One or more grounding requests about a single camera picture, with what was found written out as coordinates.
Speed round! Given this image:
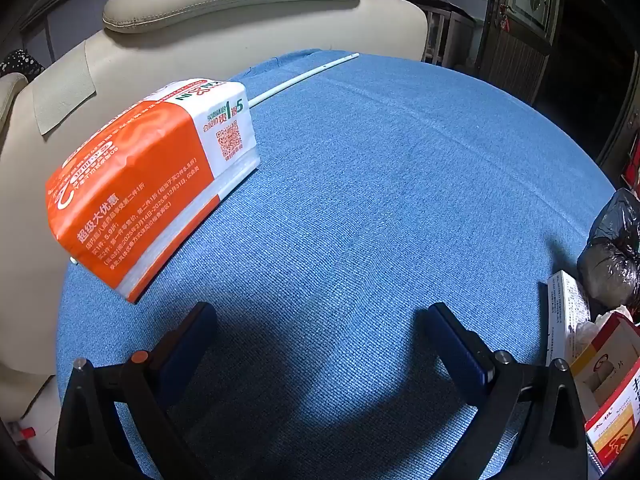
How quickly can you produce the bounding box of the white medicine box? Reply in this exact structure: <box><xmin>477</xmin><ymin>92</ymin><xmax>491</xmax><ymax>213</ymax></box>
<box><xmin>546</xmin><ymin>270</ymin><xmax>592</xmax><ymax>366</ymax></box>

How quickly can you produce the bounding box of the dark floral cloth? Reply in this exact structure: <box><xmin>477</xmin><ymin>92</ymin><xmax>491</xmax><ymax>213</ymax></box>
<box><xmin>0</xmin><ymin>49</ymin><xmax>46</xmax><ymax>81</ymax></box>

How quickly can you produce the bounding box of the wooden door with glass panel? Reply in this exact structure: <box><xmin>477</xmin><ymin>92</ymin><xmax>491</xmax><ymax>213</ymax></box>
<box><xmin>475</xmin><ymin>0</ymin><xmax>563</xmax><ymax>93</ymax></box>

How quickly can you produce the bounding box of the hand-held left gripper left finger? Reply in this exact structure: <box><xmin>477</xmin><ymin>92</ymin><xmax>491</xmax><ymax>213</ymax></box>
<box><xmin>55</xmin><ymin>301</ymin><xmax>221</xmax><ymax>480</ymax></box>

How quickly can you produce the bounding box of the thin white plastic rod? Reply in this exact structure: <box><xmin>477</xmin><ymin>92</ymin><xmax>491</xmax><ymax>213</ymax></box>
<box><xmin>70</xmin><ymin>51</ymin><xmax>360</xmax><ymax>266</ymax></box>

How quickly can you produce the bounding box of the red and white open carton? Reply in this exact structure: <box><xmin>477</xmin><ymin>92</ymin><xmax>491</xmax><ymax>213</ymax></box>
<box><xmin>570</xmin><ymin>310</ymin><xmax>640</xmax><ymax>473</ymax></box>

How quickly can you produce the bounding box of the beige leather sofa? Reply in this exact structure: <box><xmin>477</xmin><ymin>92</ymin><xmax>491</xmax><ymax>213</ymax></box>
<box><xmin>0</xmin><ymin>0</ymin><xmax>428</xmax><ymax>421</ymax></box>

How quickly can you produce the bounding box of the orange tissue pack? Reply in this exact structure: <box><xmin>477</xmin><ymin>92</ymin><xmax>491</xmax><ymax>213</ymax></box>
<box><xmin>45</xmin><ymin>77</ymin><xmax>261</xmax><ymax>303</ymax></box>

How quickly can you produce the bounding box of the wooden crib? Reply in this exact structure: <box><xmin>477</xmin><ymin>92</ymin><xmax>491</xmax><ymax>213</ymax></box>
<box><xmin>400</xmin><ymin>0</ymin><xmax>476</xmax><ymax>68</ymax></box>

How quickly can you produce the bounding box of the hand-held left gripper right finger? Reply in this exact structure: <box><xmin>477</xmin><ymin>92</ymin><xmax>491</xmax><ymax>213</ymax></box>
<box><xmin>422</xmin><ymin>302</ymin><xmax>588</xmax><ymax>480</ymax></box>

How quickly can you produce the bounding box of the black plastic bag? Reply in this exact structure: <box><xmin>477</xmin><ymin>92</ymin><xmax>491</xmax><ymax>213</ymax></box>
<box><xmin>576</xmin><ymin>187</ymin><xmax>640</xmax><ymax>311</ymax></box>

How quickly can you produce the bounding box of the blue tablecloth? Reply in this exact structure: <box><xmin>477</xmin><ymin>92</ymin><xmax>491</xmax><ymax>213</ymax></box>
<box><xmin>55</xmin><ymin>49</ymin><xmax>618</xmax><ymax>480</ymax></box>

